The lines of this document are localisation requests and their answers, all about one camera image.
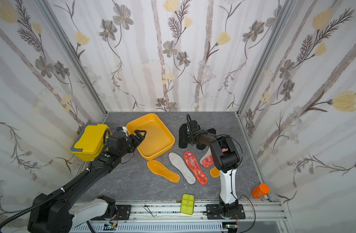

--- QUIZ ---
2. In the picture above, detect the aluminium rail frame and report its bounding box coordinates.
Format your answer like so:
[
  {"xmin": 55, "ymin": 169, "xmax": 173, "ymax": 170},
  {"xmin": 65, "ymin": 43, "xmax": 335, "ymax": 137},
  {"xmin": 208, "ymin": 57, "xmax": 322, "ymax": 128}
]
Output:
[{"xmin": 49, "ymin": 199, "xmax": 289, "ymax": 233}]

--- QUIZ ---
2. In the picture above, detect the orange cylindrical container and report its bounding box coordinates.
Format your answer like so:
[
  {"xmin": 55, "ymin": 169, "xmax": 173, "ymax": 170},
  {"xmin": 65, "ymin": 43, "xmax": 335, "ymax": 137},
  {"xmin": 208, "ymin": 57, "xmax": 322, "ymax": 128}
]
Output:
[{"xmin": 251, "ymin": 183, "xmax": 270, "ymax": 199}]

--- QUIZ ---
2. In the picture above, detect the red patterned insole right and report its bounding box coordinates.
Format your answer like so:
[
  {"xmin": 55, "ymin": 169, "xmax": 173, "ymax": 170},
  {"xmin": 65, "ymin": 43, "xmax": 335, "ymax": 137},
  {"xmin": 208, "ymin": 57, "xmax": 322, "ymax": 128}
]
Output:
[{"xmin": 202, "ymin": 155, "xmax": 214, "ymax": 168}]

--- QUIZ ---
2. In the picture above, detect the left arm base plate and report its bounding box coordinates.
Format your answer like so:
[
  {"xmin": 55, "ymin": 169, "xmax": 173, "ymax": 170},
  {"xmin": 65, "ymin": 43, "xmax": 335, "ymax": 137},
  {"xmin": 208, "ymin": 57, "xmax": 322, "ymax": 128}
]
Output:
[{"xmin": 91, "ymin": 204, "xmax": 131, "ymax": 221}]

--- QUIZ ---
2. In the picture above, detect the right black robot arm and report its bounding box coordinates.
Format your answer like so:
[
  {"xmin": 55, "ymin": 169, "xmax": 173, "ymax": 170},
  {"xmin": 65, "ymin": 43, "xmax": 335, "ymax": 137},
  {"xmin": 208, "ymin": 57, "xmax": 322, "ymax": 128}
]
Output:
[{"xmin": 179, "ymin": 115, "xmax": 242, "ymax": 218}]

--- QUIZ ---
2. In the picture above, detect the grey felt insole left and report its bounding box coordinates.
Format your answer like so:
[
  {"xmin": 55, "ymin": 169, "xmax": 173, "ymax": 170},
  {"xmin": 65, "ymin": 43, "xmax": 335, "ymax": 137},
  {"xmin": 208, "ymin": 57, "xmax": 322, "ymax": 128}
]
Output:
[{"xmin": 168, "ymin": 152, "xmax": 196, "ymax": 184}]

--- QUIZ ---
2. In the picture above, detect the grey felt insole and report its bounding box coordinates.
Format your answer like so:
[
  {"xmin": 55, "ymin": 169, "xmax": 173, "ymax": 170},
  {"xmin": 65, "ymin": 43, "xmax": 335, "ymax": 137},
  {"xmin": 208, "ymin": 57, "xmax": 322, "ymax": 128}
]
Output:
[
  {"xmin": 168, "ymin": 152, "xmax": 196, "ymax": 184},
  {"xmin": 199, "ymin": 148, "xmax": 212, "ymax": 165}
]

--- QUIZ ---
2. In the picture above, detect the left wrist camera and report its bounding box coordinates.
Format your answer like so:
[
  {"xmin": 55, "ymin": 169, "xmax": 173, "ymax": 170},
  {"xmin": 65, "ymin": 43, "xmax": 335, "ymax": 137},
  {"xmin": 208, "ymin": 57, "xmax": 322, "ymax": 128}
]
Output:
[{"xmin": 114, "ymin": 127, "xmax": 128, "ymax": 136}]

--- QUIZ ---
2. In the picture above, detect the black insole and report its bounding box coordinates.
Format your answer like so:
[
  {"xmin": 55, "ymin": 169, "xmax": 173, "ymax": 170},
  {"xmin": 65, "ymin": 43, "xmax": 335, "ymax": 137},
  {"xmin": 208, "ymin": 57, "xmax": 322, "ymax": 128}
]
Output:
[
  {"xmin": 195, "ymin": 128, "xmax": 217, "ymax": 150},
  {"xmin": 178, "ymin": 123, "xmax": 188, "ymax": 149}
]

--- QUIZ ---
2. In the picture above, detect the orange translucent insole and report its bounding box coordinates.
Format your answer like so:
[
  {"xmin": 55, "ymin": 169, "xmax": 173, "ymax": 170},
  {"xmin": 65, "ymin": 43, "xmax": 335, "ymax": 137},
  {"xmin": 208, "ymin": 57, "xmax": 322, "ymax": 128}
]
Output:
[
  {"xmin": 210, "ymin": 167, "xmax": 220, "ymax": 178},
  {"xmin": 147, "ymin": 160, "xmax": 180, "ymax": 183}
]

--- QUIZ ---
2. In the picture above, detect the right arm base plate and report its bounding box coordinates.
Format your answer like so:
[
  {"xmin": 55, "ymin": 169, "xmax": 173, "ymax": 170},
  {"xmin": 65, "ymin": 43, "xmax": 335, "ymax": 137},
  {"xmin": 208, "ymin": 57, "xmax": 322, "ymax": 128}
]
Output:
[{"xmin": 203, "ymin": 204, "xmax": 246, "ymax": 220}]

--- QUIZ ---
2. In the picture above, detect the yellow lidded box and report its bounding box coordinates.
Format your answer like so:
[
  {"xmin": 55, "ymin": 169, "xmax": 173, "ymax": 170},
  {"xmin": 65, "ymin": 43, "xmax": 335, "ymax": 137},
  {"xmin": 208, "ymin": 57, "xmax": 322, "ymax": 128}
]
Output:
[{"xmin": 71, "ymin": 124, "xmax": 109, "ymax": 162}]

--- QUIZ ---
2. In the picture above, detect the yellow plastic storage tray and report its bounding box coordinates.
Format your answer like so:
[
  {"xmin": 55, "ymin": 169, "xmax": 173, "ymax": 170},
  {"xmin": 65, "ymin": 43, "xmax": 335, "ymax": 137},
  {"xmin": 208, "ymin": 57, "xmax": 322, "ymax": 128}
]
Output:
[{"xmin": 126, "ymin": 113, "xmax": 175, "ymax": 160}]

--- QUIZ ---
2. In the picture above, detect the grey felt insole right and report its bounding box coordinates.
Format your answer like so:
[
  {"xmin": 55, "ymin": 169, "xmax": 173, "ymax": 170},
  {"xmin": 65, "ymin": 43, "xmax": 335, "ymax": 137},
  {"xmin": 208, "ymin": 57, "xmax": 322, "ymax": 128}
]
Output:
[{"xmin": 199, "ymin": 148, "xmax": 212, "ymax": 165}]

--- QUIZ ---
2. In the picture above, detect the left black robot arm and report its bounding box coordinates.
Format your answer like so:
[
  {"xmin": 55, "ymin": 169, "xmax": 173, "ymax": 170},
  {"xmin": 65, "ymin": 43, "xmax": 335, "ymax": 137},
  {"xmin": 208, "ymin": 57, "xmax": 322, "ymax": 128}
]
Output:
[{"xmin": 27, "ymin": 128, "xmax": 147, "ymax": 233}]

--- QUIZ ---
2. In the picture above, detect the black corrugated cable conduit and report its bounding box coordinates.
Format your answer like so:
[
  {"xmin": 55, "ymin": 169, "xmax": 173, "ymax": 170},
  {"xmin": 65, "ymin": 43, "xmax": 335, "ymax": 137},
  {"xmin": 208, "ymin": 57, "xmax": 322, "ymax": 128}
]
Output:
[{"xmin": 0, "ymin": 167, "xmax": 90, "ymax": 233}]

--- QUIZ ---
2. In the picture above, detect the green compartment box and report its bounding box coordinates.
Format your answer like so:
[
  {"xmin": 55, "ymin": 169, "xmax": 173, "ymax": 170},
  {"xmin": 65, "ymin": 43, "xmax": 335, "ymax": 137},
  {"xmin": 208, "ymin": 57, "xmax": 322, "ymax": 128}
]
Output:
[{"xmin": 180, "ymin": 194, "xmax": 195, "ymax": 216}]

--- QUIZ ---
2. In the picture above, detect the red patterned insole left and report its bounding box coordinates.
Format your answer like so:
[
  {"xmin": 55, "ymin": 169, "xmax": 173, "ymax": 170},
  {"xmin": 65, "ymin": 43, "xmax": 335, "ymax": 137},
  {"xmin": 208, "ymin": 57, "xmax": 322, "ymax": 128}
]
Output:
[{"xmin": 184, "ymin": 151, "xmax": 208, "ymax": 185}]

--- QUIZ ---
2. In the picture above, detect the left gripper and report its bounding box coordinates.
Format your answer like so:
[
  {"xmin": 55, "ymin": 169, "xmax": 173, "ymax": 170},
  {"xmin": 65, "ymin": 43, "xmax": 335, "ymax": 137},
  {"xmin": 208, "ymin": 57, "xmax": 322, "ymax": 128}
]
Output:
[{"xmin": 118, "ymin": 130, "xmax": 147, "ymax": 159}]

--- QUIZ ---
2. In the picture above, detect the white slotted cable duct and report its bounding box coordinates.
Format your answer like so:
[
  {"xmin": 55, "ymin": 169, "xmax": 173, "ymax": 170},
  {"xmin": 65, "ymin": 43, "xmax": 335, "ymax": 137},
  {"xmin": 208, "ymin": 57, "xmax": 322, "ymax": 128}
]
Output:
[{"xmin": 70, "ymin": 222, "xmax": 228, "ymax": 233}]

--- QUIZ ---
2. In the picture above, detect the red patterned insole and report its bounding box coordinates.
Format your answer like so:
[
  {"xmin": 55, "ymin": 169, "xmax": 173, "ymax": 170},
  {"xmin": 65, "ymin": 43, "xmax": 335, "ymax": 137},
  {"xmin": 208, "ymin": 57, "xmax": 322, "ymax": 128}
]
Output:
[
  {"xmin": 184, "ymin": 151, "xmax": 208, "ymax": 185},
  {"xmin": 202, "ymin": 155, "xmax": 214, "ymax": 168}
]

